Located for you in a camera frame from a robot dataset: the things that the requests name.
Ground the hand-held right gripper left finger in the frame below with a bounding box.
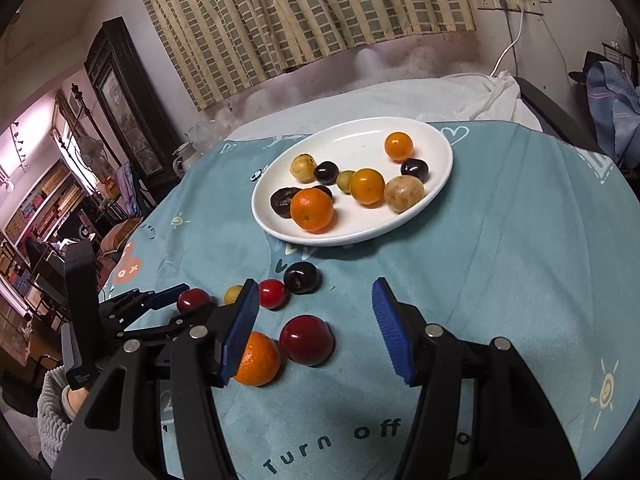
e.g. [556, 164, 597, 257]
[50, 278, 261, 480]

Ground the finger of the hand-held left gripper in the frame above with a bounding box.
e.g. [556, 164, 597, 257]
[117, 304, 215, 345]
[99, 283, 191, 322]

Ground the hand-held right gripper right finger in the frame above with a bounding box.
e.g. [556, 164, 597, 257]
[371, 277, 583, 480]

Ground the dark red round fruit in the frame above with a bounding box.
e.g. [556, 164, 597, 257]
[177, 288, 213, 313]

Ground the small orange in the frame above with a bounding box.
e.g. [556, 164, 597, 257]
[233, 331, 282, 387]
[384, 131, 414, 161]

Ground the large red plum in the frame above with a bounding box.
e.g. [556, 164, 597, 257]
[279, 314, 335, 367]

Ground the white oval plate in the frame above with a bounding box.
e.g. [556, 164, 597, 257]
[251, 116, 454, 247]

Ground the wrinkled dark fruit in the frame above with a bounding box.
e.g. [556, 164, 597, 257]
[270, 187, 301, 219]

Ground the tan speckled round fruit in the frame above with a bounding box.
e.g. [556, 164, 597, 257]
[383, 174, 426, 214]

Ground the large dimpled tangerine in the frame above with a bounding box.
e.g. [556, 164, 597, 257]
[290, 186, 335, 234]

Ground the smooth yellow-orange fruit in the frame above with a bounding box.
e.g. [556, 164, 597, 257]
[349, 168, 386, 206]

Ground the large dark cherry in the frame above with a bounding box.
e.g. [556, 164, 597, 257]
[400, 158, 430, 184]

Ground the pale yellow round fruit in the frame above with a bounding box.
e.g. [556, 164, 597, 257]
[290, 155, 318, 184]

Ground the person's left forearm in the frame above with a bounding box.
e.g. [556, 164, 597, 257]
[37, 367, 96, 466]

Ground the bright red cherry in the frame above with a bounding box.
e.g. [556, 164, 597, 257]
[257, 278, 289, 310]

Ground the brown cushion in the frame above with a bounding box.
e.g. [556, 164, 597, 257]
[100, 220, 142, 257]

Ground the bookshelf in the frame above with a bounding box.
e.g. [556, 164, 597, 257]
[0, 160, 86, 311]

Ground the purple garment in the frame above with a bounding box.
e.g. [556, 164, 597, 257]
[115, 162, 146, 211]

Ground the teal printed tablecloth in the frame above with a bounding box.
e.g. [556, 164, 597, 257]
[97, 120, 636, 480]

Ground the standing fan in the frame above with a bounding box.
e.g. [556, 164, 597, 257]
[77, 136, 109, 177]

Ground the dark wood framed painting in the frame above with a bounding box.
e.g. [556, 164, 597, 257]
[84, 16, 186, 196]

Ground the white bed sheet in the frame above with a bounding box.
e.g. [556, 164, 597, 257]
[225, 71, 543, 141]

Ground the checked beige curtain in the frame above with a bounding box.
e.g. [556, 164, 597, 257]
[129, 0, 477, 112]

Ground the blue clothing pile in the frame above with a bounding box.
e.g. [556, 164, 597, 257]
[585, 60, 640, 161]

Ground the black hat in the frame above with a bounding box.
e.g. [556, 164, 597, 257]
[568, 51, 608, 86]

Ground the black bed frame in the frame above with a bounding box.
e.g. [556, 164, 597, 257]
[515, 77, 608, 156]

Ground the white power cable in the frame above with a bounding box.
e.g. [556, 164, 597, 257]
[490, 9, 526, 78]

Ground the white wall power strip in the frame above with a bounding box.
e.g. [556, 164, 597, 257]
[495, 0, 544, 16]

